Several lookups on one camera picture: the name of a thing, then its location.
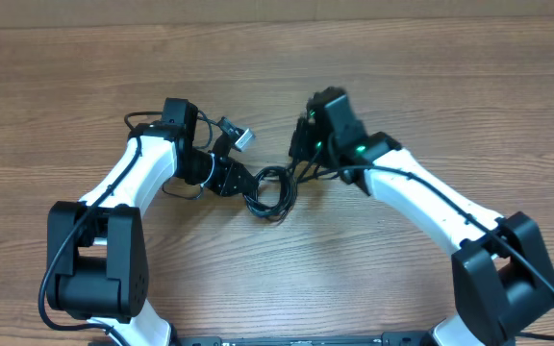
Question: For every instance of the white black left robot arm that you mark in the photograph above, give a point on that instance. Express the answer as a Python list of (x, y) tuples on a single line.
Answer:
[(97, 273)]

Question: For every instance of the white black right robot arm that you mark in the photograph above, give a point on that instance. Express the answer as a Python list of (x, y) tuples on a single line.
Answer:
[(502, 274)]

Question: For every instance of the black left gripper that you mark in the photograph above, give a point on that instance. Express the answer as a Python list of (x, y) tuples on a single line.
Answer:
[(229, 176)]

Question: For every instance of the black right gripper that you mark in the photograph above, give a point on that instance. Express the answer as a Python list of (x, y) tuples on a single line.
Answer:
[(299, 142)]

